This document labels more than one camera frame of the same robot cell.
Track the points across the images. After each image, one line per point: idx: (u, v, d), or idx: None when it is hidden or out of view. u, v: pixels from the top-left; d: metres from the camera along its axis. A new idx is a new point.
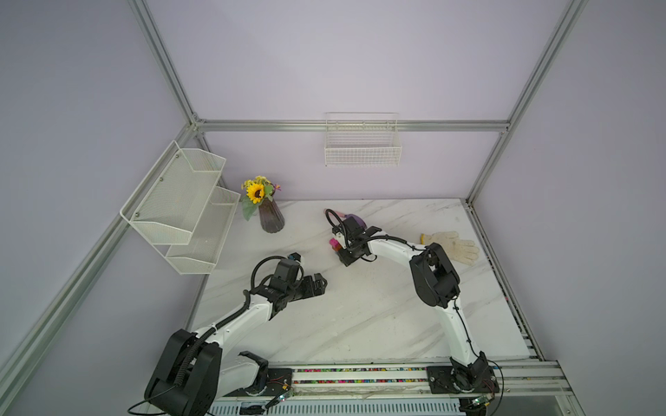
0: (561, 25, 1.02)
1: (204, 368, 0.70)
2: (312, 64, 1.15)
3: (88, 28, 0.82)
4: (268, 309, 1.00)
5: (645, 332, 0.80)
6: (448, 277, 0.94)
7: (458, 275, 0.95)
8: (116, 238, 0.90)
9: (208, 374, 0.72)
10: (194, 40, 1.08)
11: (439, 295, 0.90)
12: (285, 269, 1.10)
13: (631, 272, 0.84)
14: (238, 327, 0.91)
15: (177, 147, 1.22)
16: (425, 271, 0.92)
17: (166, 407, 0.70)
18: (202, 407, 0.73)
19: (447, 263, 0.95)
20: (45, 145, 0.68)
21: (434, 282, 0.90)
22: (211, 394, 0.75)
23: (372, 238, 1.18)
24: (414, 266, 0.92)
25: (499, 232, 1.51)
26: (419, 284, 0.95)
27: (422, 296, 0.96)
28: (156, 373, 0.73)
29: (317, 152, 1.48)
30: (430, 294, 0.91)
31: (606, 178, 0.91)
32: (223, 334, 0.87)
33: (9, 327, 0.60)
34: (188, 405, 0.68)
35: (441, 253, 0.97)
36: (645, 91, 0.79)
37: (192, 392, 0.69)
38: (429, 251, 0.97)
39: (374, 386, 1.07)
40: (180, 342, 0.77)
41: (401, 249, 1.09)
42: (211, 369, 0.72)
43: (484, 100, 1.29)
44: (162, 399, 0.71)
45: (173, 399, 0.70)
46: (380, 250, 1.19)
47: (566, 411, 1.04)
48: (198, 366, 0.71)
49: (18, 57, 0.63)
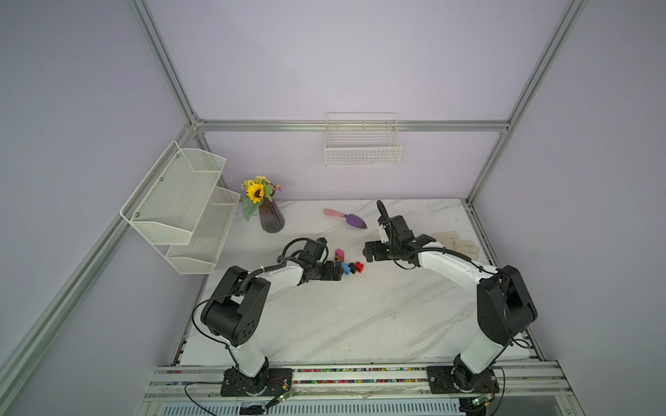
0: (560, 26, 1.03)
1: (258, 292, 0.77)
2: (312, 65, 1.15)
3: (88, 29, 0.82)
4: (298, 272, 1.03)
5: (645, 331, 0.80)
6: (524, 310, 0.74)
7: (534, 310, 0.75)
8: (116, 238, 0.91)
9: (259, 301, 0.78)
10: (195, 40, 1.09)
11: (510, 330, 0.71)
12: (315, 245, 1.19)
13: (631, 271, 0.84)
14: (281, 274, 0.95)
15: (177, 147, 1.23)
16: (499, 299, 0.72)
17: (218, 327, 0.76)
18: (248, 332, 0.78)
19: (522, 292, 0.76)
20: (45, 145, 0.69)
21: (506, 314, 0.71)
22: (256, 323, 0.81)
23: (426, 250, 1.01)
24: (483, 292, 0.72)
25: (499, 232, 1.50)
26: (484, 312, 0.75)
27: (485, 326, 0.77)
28: (213, 295, 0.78)
29: (317, 152, 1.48)
30: (499, 327, 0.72)
31: (606, 178, 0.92)
32: (268, 276, 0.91)
33: (9, 326, 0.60)
34: (238, 327, 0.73)
35: (518, 280, 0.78)
36: (644, 90, 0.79)
37: (245, 312, 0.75)
38: (502, 276, 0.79)
39: (374, 386, 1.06)
40: (236, 274, 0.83)
41: (466, 269, 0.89)
42: (263, 297, 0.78)
43: (483, 101, 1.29)
44: (214, 321, 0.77)
45: (223, 321, 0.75)
46: (435, 264, 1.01)
47: (566, 411, 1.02)
48: (252, 289, 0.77)
49: (18, 56, 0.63)
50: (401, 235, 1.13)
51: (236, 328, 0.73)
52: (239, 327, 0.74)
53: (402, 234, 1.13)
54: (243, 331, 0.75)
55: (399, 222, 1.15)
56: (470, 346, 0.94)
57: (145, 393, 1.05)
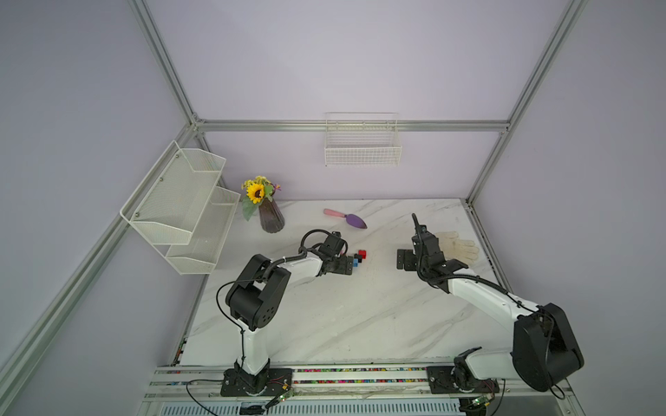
0: (561, 26, 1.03)
1: (280, 281, 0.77)
2: (313, 65, 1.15)
3: (88, 29, 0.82)
4: (316, 265, 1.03)
5: (645, 331, 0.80)
6: (568, 355, 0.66)
7: (580, 356, 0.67)
8: (116, 239, 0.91)
9: (280, 289, 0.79)
10: (195, 39, 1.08)
11: (550, 376, 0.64)
12: (337, 239, 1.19)
13: (630, 271, 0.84)
14: (301, 265, 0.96)
15: (177, 147, 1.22)
16: (540, 339, 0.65)
17: (241, 309, 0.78)
18: (267, 318, 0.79)
19: (567, 335, 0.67)
20: (46, 145, 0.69)
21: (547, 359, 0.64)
22: (275, 309, 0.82)
23: (457, 276, 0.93)
24: (522, 330, 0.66)
25: (499, 232, 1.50)
26: (519, 351, 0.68)
27: (519, 367, 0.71)
28: (238, 279, 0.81)
29: (317, 152, 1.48)
30: (537, 371, 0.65)
31: (606, 178, 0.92)
32: (288, 266, 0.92)
33: (10, 326, 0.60)
34: (258, 311, 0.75)
35: (563, 321, 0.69)
36: (643, 91, 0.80)
37: (266, 299, 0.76)
38: (544, 315, 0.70)
39: (374, 386, 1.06)
40: (258, 261, 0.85)
41: (499, 302, 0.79)
42: (284, 286, 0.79)
43: (483, 100, 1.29)
44: (238, 303, 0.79)
45: (246, 306, 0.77)
46: (466, 293, 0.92)
47: (566, 411, 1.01)
48: (274, 277, 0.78)
49: (19, 56, 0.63)
50: (432, 256, 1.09)
51: (257, 312, 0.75)
52: (259, 313, 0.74)
53: (434, 255, 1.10)
54: (262, 316, 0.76)
55: (434, 241, 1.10)
56: (483, 358, 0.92)
57: (145, 393, 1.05)
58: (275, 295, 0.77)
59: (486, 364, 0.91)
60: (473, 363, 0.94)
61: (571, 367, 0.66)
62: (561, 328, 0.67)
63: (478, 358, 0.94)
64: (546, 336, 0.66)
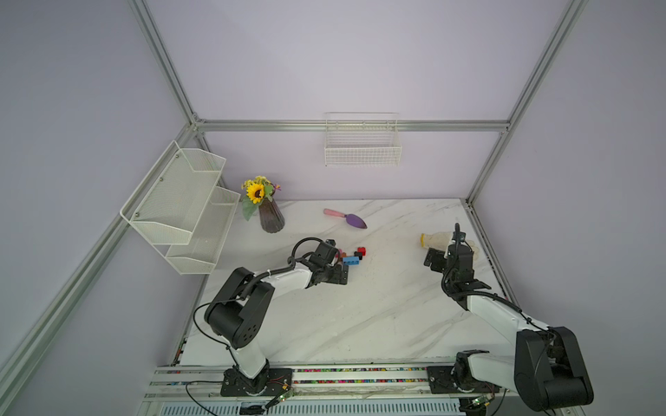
0: (561, 25, 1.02)
1: (262, 296, 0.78)
2: (313, 64, 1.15)
3: (88, 29, 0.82)
4: (306, 276, 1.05)
5: (645, 330, 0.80)
6: (573, 383, 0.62)
7: (591, 391, 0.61)
8: (116, 238, 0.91)
9: (262, 306, 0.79)
10: (195, 39, 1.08)
11: (547, 402, 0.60)
12: (329, 248, 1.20)
13: (630, 270, 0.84)
14: (287, 278, 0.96)
15: (177, 147, 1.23)
16: (539, 358, 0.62)
17: (221, 327, 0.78)
18: (249, 336, 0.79)
19: (576, 363, 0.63)
20: (46, 145, 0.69)
21: (545, 380, 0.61)
22: (257, 328, 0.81)
23: (477, 298, 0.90)
24: (523, 344, 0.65)
25: (500, 232, 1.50)
26: (519, 369, 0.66)
27: (519, 388, 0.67)
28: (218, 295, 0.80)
29: (317, 152, 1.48)
30: (532, 393, 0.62)
31: (606, 178, 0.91)
32: (273, 280, 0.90)
33: (9, 325, 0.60)
34: (238, 329, 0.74)
35: (572, 348, 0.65)
36: (643, 91, 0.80)
37: (246, 316, 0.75)
38: (552, 336, 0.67)
39: (374, 386, 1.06)
40: (241, 276, 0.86)
41: (511, 317, 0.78)
42: (265, 302, 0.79)
43: (483, 100, 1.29)
44: (218, 321, 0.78)
45: (226, 322, 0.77)
46: (482, 309, 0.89)
47: (566, 411, 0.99)
48: (256, 294, 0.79)
49: (18, 56, 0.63)
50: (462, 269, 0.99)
51: (236, 330, 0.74)
52: (239, 331, 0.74)
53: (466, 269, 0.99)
54: (243, 335, 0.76)
55: (469, 257, 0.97)
56: (484, 360, 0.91)
57: (145, 393, 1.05)
58: (256, 314, 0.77)
59: (486, 366, 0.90)
60: (473, 363, 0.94)
61: (577, 399, 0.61)
62: (568, 354, 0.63)
63: (479, 360, 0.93)
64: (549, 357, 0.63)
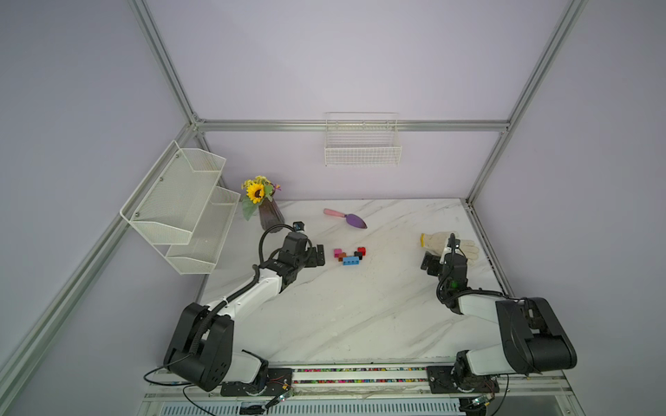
0: (561, 25, 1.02)
1: (219, 336, 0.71)
2: (312, 64, 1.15)
3: (88, 29, 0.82)
4: (277, 283, 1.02)
5: (644, 330, 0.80)
6: (556, 344, 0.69)
7: (572, 351, 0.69)
8: (116, 238, 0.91)
9: (224, 342, 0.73)
10: (195, 39, 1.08)
11: (534, 360, 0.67)
12: (297, 240, 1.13)
13: (630, 270, 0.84)
14: (249, 299, 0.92)
15: (177, 147, 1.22)
16: (519, 320, 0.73)
17: (186, 373, 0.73)
18: (218, 374, 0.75)
19: (553, 325, 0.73)
20: (46, 144, 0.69)
21: (528, 340, 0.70)
22: (226, 361, 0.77)
23: (466, 296, 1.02)
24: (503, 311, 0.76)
25: (499, 232, 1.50)
26: (507, 341, 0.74)
27: (511, 362, 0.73)
28: (174, 341, 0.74)
29: (317, 152, 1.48)
30: (520, 355, 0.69)
31: (607, 178, 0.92)
32: (233, 308, 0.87)
33: (10, 325, 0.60)
34: (205, 372, 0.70)
35: (549, 315, 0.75)
36: (643, 91, 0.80)
37: (208, 360, 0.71)
38: (531, 306, 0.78)
39: (374, 386, 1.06)
40: (193, 315, 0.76)
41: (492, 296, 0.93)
42: (226, 338, 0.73)
43: (483, 100, 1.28)
44: (181, 367, 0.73)
45: (190, 367, 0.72)
46: (473, 308, 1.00)
47: (566, 411, 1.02)
48: (212, 334, 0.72)
49: (18, 55, 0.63)
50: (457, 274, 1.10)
51: (203, 374, 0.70)
52: (205, 376, 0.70)
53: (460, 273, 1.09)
54: (211, 377, 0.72)
55: (462, 269, 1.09)
56: (483, 352, 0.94)
57: (145, 393, 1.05)
58: (218, 352, 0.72)
59: (485, 358, 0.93)
60: (473, 356, 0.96)
61: (561, 360, 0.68)
62: (545, 317, 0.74)
63: (478, 353, 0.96)
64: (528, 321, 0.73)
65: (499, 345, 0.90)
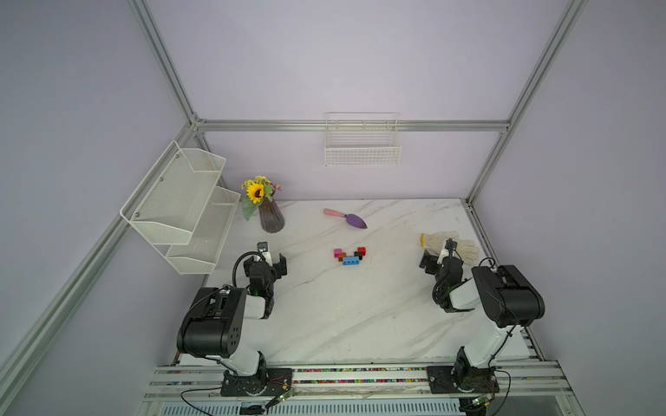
0: (561, 25, 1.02)
1: (238, 298, 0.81)
2: (312, 65, 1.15)
3: (88, 28, 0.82)
4: (262, 311, 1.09)
5: (644, 330, 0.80)
6: (525, 293, 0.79)
7: (542, 299, 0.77)
8: (116, 238, 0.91)
9: (240, 306, 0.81)
10: (195, 39, 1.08)
11: (506, 306, 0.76)
12: (261, 274, 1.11)
13: (629, 269, 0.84)
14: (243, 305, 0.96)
15: (177, 147, 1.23)
16: (489, 278, 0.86)
17: (201, 344, 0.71)
18: (234, 341, 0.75)
19: (521, 280, 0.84)
20: (45, 145, 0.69)
21: (499, 291, 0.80)
22: (238, 334, 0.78)
23: (455, 301, 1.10)
24: (477, 275, 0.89)
25: (499, 232, 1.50)
26: (485, 300, 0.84)
27: (492, 318, 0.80)
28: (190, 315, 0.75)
29: (317, 152, 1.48)
30: (495, 307, 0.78)
31: (606, 178, 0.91)
32: None
33: (9, 325, 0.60)
34: (225, 329, 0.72)
35: (518, 275, 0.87)
36: (643, 90, 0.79)
37: (230, 318, 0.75)
38: (502, 271, 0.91)
39: (374, 386, 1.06)
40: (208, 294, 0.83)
41: None
42: (242, 302, 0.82)
43: (483, 100, 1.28)
44: (195, 339, 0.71)
45: (206, 335, 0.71)
46: (461, 302, 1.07)
47: (566, 411, 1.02)
48: (231, 298, 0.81)
49: (17, 56, 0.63)
50: (454, 275, 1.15)
51: (224, 334, 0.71)
52: (225, 336, 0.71)
53: (454, 274, 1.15)
54: (230, 340, 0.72)
55: (459, 271, 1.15)
56: (475, 338, 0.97)
57: (145, 393, 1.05)
58: (237, 313, 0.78)
59: (477, 343, 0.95)
60: (469, 349, 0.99)
61: (532, 307, 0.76)
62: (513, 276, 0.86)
63: (473, 341, 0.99)
64: (499, 280, 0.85)
65: (484, 322, 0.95)
